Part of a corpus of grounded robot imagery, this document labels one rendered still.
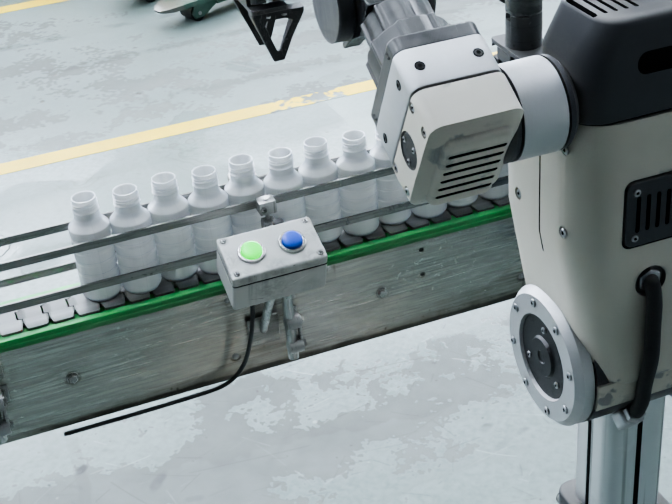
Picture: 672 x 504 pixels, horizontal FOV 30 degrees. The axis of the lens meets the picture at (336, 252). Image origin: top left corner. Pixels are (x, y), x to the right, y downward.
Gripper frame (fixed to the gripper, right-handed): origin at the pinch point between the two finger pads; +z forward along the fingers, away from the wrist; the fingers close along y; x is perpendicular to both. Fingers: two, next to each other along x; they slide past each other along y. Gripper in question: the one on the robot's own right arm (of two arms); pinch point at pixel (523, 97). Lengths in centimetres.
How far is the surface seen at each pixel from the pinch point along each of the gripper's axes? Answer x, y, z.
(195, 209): 56, -3, 4
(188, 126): 3, 259, 117
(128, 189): 64, 0, -1
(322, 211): 36.3, -3.1, 9.3
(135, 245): 66, -4, 6
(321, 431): 19, 71, 116
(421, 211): 19.9, -3.1, 13.9
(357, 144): 29.7, -2.8, -0.4
